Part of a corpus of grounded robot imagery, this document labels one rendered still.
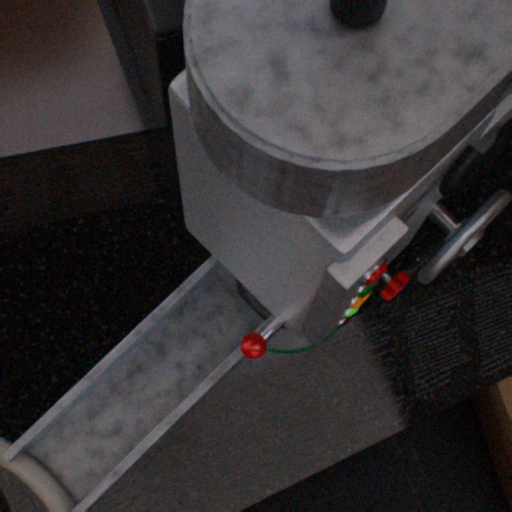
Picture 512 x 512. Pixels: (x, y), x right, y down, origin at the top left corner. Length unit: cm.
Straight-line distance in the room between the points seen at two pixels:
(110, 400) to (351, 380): 47
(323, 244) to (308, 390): 79
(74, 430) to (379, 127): 73
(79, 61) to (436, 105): 198
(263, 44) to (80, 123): 186
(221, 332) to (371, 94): 65
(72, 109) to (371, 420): 126
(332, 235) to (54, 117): 180
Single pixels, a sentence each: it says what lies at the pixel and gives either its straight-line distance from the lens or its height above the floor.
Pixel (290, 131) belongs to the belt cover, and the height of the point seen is 169.
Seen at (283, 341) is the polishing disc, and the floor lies 87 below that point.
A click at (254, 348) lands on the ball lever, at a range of 114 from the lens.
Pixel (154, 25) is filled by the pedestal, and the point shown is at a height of 74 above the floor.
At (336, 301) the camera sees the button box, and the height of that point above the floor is 146.
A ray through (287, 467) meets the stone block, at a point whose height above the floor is 65.
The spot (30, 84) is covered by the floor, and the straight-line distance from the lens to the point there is 260.
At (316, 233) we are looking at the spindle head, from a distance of 82.
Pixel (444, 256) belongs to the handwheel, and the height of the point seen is 125.
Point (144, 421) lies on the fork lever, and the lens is 128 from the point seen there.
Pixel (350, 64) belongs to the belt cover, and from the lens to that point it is 70.
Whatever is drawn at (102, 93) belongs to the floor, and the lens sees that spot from 256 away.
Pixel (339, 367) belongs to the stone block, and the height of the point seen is 76.
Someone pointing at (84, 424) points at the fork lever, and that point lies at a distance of 129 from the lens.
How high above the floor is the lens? 231
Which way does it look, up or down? 75 degrees down
